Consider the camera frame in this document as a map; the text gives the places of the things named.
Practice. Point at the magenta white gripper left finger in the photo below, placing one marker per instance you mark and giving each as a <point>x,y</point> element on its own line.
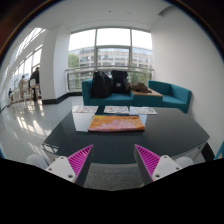
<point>73,168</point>

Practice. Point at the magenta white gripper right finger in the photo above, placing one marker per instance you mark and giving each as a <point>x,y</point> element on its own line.
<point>153,167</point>

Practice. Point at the folded orange pink towel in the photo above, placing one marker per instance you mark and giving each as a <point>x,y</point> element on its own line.
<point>113,123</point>

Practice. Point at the dark glass table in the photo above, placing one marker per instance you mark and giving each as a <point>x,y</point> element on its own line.
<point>168,132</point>

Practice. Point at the right paper sheet on table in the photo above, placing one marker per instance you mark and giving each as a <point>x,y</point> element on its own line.
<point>143,111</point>

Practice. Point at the paper sheet on table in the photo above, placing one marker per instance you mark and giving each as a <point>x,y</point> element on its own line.
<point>143,111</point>
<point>84,109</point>
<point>116,110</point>

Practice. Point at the left paper sheet on table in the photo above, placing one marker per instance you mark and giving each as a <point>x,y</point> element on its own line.
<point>84,109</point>

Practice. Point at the middle paper sheet on table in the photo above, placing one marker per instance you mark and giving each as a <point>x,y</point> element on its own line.
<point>116,110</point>

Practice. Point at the wooden top teal side table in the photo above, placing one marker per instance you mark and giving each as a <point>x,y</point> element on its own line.
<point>149,99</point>

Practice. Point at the teal sofa left section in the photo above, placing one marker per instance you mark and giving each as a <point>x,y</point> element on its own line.
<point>115,99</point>

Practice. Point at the teal sofa section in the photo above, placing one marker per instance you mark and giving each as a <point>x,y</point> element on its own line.
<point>174,96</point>
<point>115,99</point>

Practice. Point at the teal sofa right section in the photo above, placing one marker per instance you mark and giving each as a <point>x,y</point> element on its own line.
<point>174,96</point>

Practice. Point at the brown bag on side table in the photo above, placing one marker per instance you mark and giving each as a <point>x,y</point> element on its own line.
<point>140,87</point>

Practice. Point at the black backpack left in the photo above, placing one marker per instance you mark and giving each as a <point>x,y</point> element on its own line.
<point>101,85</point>

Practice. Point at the black backpack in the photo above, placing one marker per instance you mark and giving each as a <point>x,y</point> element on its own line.
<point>119,79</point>
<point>101,85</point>

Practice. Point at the black backpack right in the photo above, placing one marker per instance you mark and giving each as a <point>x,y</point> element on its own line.
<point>119,79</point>

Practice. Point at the person in light clothes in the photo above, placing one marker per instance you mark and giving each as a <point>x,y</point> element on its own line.
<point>21,85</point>

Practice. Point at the person in dark clothes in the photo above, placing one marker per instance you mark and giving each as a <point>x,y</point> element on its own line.
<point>34,80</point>

